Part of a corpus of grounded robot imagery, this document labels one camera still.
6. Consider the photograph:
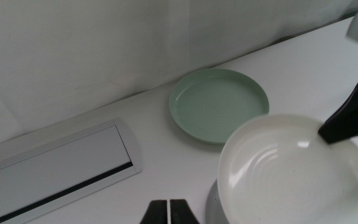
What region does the silver table cable hatch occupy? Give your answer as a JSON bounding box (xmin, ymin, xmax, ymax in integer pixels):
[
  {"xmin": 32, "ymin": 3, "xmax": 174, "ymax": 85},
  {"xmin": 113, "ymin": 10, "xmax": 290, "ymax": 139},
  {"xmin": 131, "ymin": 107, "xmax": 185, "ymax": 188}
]
[{"xmin": 0, "ymin": 117, "xmax": 143, "ymax": 224}]

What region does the white cloth backdrop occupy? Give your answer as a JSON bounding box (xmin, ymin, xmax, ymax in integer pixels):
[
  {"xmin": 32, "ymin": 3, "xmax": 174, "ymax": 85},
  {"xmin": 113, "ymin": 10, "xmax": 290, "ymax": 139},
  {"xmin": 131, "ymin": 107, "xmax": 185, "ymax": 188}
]
[{"xmin": 0, "ymin": 0, "xmax": 358, "ymax": 152}]

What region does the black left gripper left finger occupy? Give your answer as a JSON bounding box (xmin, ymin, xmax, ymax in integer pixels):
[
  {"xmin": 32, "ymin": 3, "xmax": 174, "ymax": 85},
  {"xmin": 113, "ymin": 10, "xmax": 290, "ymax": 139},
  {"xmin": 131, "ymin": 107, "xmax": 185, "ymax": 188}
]
[{"xmin": 140, "ymin": 199, "xmax": 168, "ymax": 224}]

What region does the white shallow plastic bowl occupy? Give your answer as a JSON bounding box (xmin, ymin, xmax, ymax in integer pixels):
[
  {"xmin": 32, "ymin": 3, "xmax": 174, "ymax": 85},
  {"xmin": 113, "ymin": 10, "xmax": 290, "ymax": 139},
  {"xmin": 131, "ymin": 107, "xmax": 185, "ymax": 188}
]
[{"xmin": 217, "ymin": 114, "xmax": 358, "ymax": 224}]

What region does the green shallow plastic bowl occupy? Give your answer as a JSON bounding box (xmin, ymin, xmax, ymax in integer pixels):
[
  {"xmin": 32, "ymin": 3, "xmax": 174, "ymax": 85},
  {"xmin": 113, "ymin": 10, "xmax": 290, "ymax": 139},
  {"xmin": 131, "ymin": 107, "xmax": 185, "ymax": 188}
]
[{"xmin": 168, "ymin": 68, "xmax": 270, "ymax": 146}]

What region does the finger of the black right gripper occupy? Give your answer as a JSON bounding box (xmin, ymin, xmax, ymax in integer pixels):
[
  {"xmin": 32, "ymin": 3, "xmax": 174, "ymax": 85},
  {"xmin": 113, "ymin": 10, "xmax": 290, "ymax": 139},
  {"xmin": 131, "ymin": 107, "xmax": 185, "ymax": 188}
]
[{"xmin": 318, "ymin": 82, "xmax": 358, "ymax": 144}]

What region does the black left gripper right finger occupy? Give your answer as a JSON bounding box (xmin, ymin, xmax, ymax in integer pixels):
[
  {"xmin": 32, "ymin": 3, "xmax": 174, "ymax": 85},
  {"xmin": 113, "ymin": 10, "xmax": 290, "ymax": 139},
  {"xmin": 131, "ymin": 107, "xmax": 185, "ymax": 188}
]
[{"xmin": 170, "ymin": 198, "xmax": 200, "ymax": 224}]

